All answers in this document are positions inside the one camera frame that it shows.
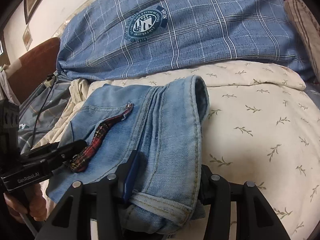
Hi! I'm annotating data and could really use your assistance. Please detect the blue denim pants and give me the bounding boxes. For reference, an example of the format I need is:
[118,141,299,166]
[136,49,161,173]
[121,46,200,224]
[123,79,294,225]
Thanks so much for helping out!
[46,75,209,235]

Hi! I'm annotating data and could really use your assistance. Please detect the person's left hand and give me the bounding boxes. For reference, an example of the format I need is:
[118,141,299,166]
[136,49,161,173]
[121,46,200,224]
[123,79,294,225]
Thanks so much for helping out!
[3,184,47,223]

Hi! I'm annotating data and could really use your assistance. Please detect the grey patterned bedsheet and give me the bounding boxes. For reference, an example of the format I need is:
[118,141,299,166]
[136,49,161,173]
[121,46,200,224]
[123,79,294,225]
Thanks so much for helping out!
[18,75,71,153]

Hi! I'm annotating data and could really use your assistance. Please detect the grey cloth on headboard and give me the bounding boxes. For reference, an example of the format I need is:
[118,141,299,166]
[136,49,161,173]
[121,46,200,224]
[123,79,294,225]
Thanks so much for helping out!
[1,65,20,106]

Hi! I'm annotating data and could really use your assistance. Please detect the cream leaf-print blanket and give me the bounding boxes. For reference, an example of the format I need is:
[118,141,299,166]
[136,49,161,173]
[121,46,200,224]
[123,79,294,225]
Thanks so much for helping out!
[32,61,320,240]

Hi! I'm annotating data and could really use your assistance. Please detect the brown headboard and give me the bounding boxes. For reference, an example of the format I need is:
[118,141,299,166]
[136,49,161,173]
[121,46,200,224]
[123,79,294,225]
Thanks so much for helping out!
[4,37,60,103]

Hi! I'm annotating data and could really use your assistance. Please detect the small framed picture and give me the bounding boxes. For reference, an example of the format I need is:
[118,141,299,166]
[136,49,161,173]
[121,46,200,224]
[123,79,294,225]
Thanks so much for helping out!
[22,26,33,51]

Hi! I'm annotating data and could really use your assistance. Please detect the striped beige pillow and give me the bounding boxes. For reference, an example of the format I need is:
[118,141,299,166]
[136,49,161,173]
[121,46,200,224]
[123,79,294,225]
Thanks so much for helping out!
[284,0,319,81]

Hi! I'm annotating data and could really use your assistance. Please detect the black power cable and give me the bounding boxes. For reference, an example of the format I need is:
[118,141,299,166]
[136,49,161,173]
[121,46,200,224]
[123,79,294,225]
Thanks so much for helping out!
[31,73,60,148]

